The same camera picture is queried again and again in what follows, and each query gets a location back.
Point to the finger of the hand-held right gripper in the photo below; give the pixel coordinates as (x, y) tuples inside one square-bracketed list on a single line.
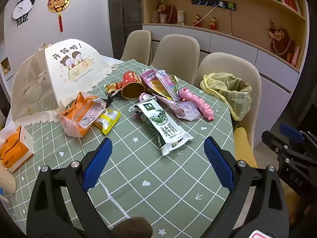
[(292, 131), (272, 140)]

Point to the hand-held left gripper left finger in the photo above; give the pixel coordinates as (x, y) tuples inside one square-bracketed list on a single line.
[(97, 164)]

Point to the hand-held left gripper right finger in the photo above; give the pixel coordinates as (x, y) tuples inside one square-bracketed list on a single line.
[(219, 164)]

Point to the yellow snack wrapper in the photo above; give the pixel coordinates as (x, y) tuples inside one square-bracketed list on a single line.
[(107, 120)]

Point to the orange snack bag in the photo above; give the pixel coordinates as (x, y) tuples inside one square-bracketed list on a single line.
[(79, 114)]

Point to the transparent pink plastic bag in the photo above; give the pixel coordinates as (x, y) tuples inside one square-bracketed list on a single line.
[(184, 109)]

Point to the yellow trash bag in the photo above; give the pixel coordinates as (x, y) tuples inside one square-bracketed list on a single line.
[(223, 89)]

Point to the white and green milk pouch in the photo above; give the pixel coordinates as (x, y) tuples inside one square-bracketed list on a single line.
[(161, 124)]

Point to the gold and red wrapper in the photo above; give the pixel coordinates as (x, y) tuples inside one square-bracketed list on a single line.
[(114, 87)]

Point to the red paper cup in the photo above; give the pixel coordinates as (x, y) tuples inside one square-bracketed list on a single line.
[(132, 85)]

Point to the clear printed pink wrapper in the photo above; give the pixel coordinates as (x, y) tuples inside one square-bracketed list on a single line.
[(168, 85)]

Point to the gold green candy wrapper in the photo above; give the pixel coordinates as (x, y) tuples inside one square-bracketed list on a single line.
[(174, 79)]

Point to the pink snack bag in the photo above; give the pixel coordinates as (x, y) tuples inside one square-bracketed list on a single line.
[(152, 83)]

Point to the yellow seat cushion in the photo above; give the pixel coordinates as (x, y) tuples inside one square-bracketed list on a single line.
[(244, 146)]

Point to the green checked tablecloth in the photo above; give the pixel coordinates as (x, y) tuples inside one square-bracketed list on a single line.
[(148, 178)]

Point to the pink caterpillar toy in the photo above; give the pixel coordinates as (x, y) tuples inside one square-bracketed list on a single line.
[(198, 101)]

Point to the beige dining chairs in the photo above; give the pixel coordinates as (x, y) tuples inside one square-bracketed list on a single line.
[(272, 64)]

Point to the pink box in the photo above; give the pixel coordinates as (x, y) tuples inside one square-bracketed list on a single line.
[(296, 55)]

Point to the orange and white tissue box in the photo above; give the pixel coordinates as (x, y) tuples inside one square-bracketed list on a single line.
[(14, 148)]

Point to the brown bag with pearls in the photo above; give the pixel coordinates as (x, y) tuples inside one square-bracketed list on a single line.
[(281, 42)]

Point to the white printed mesh food cover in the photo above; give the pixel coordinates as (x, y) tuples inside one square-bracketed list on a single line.
[(74, 62)]

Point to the red figurine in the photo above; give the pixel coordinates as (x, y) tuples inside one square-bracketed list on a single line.
[(213, 23), (197, 21)]

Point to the green charger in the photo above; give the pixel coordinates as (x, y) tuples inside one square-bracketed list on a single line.
[(231, 5)]

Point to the black power strip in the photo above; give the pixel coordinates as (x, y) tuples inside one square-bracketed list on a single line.
[(210, 3)]

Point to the cream lidded cup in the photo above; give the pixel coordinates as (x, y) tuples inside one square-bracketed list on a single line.
[(180, 17)]

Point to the brown bag with flower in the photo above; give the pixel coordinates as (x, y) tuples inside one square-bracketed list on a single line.
[(171, 14)]

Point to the pale jar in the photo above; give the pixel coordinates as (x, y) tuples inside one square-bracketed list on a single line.
[(155, 17)]

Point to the wooden wall shelf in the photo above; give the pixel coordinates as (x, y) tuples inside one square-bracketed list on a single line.
[(247, 22)]

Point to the wall niche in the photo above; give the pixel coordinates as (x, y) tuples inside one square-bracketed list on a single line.
[(5, 65)]

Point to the red knot wall ornament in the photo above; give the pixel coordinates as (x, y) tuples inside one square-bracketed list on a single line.
[(59, 2)]

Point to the panda wall clock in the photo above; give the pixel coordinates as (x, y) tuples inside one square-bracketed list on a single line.
[(22, 8)]

